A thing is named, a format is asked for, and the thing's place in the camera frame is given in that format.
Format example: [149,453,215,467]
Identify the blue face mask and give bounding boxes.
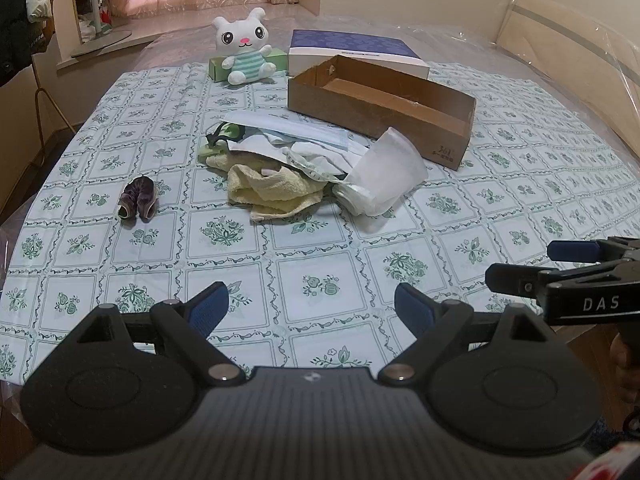
[220,112,352,152]

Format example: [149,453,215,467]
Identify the clothes on rack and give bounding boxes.
[31,62,77,137]

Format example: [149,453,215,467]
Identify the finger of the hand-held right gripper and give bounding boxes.
[485,262,557,296]
[547,236,640,264]

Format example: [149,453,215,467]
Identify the dark purple socks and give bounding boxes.
[117,174,160,224]

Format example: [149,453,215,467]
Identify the brown cardboard box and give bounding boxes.
[286,54,477,171]

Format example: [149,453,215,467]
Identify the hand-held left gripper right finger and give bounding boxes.
[376,282,553,387]

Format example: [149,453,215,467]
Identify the plastic-wrapped wooden headboard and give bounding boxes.
[492,0,640,147]

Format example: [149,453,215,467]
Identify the white plush bunny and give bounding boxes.
[210,7,277,86]

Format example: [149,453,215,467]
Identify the black jacket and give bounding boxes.
[0,0,41,87]

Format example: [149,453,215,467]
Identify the white fan stand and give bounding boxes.
[70,0,132,59]

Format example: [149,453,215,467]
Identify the purple and white box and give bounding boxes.
[287,29,431,81]

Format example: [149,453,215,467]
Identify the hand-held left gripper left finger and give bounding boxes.
[70,281,247,387]

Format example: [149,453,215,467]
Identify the white trimmed cloth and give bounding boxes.
[270,132,373,182]

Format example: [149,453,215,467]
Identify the person's right hand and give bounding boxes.
[609,332,640,405]

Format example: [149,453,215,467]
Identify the red and white cloth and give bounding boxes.
[582,439,640,480]

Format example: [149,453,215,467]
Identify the white nonwoven cloth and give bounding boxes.
[331,127,429,218]

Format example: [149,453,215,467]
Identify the light green cloth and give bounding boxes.
[197,121,248,163]

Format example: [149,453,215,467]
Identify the small green box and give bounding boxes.
[208,46,289,84]

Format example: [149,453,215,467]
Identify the yellow towel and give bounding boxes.
[205,150,326,223]

